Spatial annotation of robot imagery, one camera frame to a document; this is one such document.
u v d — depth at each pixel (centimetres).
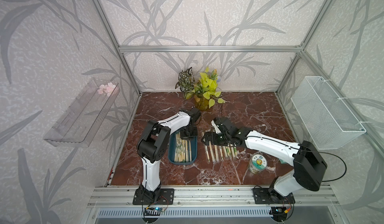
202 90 93
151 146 51
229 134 63
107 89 76
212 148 91
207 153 89
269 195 66
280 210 74
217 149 90
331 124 59
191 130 80
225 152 89
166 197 73
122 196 76
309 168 43
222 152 89
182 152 87
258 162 77
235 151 89
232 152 89
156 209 70
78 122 68
